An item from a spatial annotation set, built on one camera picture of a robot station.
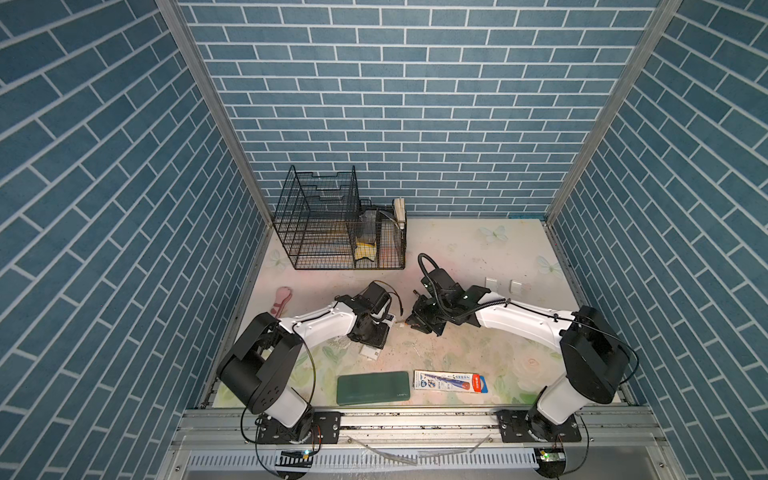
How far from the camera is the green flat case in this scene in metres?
0.79

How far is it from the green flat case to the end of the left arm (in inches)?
3.8

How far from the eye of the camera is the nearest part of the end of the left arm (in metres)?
0.66

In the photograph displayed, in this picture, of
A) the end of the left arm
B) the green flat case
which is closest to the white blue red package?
the green flat case

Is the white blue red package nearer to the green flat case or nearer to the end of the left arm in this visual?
the green flat case
